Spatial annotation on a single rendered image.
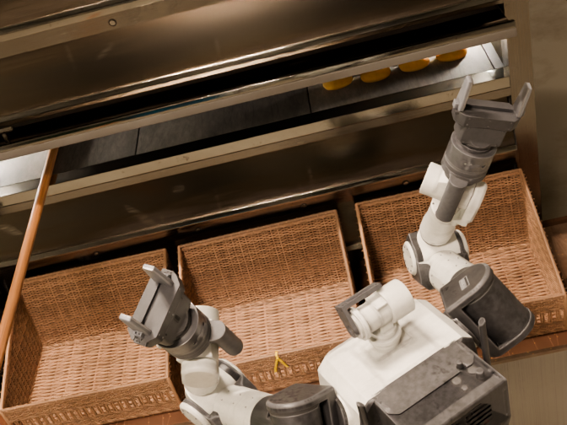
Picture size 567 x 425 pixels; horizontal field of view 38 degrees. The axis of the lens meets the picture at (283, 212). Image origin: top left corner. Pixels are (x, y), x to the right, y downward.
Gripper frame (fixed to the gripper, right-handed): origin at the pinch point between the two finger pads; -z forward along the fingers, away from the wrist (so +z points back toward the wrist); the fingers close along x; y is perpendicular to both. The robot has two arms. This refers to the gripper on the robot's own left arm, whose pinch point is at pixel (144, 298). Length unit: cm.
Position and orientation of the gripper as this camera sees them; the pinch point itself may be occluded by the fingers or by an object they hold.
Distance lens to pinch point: 129.8
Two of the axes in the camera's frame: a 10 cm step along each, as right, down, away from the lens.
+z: 2.8, 4.4, 8.5
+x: 3.6, -8.7, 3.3
